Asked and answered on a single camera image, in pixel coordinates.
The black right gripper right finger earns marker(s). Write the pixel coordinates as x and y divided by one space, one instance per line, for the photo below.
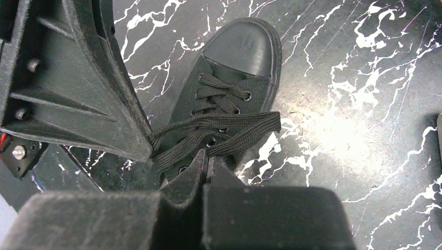
237 216

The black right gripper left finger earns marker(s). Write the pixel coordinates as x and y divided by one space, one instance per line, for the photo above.
169 218

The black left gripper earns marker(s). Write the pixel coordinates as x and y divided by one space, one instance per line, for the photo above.
63 81

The black canvas shoe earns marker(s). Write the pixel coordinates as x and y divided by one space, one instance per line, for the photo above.
225 103

